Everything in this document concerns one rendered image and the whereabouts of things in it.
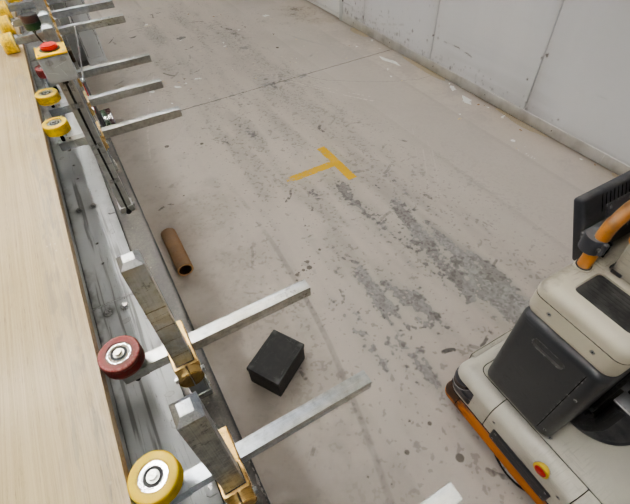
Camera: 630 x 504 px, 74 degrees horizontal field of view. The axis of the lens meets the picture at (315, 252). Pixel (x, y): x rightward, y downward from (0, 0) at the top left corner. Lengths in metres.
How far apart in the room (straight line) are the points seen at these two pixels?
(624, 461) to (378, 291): 1.08
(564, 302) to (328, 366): 1.01
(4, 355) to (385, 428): 1.25
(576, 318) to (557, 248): 1.37
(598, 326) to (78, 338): 1.11
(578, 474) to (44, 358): 1.41
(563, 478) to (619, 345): 0.55
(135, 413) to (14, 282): 0.41
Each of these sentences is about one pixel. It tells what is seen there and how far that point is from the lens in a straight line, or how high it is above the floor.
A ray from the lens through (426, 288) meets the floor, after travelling 2.08.
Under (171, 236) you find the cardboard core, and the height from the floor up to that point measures 0.08.
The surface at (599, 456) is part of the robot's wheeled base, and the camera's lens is 1.60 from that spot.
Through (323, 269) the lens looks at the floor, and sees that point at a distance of 2.11.
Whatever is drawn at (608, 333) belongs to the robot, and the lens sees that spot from 1.12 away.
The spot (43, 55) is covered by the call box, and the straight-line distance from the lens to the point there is 1.28.
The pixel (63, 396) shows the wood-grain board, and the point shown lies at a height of 0.90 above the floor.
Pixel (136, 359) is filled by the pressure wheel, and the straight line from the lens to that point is 0.89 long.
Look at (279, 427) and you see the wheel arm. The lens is 0.86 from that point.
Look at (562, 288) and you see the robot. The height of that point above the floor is 0.81.
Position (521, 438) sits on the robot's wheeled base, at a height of 0.26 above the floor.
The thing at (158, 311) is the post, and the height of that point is 1.04.
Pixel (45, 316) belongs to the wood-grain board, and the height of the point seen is 0.90.
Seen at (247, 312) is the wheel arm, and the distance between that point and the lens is 0.95.
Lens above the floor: 1.62
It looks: 48 degrees down
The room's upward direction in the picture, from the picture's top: 3 degrees counter-clockwise
